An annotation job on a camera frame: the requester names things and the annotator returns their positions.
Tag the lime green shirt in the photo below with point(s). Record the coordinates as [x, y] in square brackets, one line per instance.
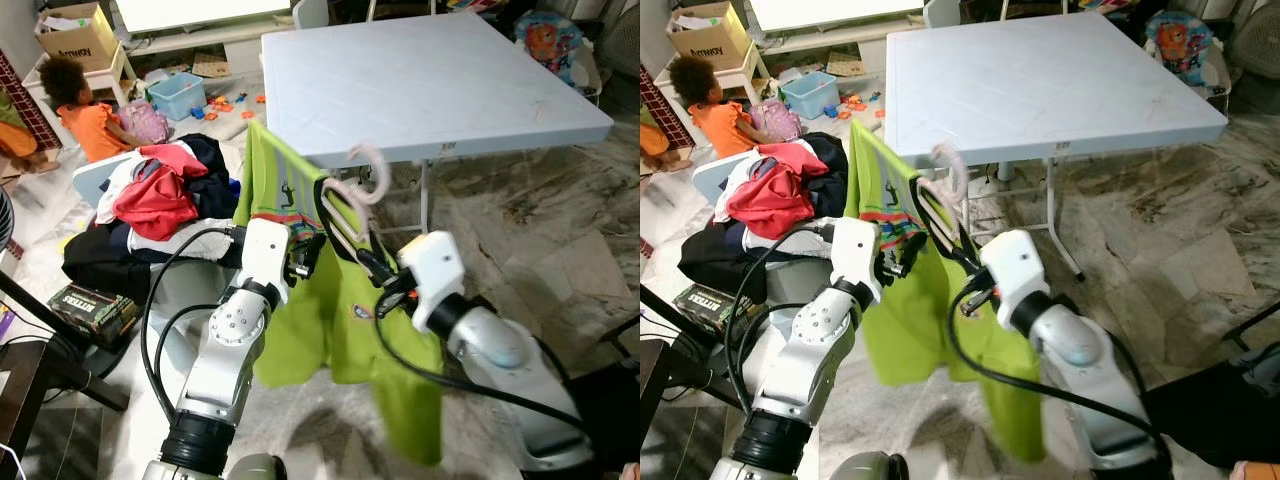
[320, 330]
[910, 340]

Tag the pink plastic clothes hanger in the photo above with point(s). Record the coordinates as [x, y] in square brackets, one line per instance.
[960, 175]
[383, 180]

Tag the navy blue garment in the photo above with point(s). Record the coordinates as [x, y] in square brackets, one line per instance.
[215, 180]
[830, 175]

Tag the pink child backpack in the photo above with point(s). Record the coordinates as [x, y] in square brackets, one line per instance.
[775, 122]
[145, 125]

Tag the blue plastic toy bin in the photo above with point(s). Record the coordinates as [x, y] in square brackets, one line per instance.
[178, 97]
[810, 95]

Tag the black printed carton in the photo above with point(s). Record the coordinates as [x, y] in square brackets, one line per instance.
[95, 312]
[712, 308]

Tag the pale blue plastic chair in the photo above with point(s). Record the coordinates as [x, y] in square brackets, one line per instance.
[705, 180]
[88, 185]

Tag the light blue folding table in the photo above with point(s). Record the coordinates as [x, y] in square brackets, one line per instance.
[420, 80]
[1040, 80]

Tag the white television stand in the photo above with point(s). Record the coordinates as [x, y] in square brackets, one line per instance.
[230, 45]
[840, 42]

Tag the child in orange shirt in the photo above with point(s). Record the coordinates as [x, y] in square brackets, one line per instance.
[715, 125]
[95, 130]

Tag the small white shelf table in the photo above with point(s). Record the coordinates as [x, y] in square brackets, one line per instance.
[115, 65]
[750, 62]

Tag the dark wooden table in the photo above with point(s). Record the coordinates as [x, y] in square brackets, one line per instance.
[680, 375]
[40, 385]

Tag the bright television screen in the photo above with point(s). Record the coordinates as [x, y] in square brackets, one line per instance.
[835, 10]
[200, 12]

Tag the brown cardboard box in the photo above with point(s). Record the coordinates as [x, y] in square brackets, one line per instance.
[715, 40]
[80, 45]

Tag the grey round floor fan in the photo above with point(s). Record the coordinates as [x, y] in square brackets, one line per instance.
[1255, 50]
[620, 50]

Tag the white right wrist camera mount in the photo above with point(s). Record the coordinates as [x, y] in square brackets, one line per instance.
[432, 270]
[1012, 270]

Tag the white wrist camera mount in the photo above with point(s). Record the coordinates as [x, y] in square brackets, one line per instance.
[855, 255]
[1012, 270]
[262, 255]
[432, 270]

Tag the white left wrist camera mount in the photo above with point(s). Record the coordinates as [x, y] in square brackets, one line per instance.
[855, 255]
[262, 255]

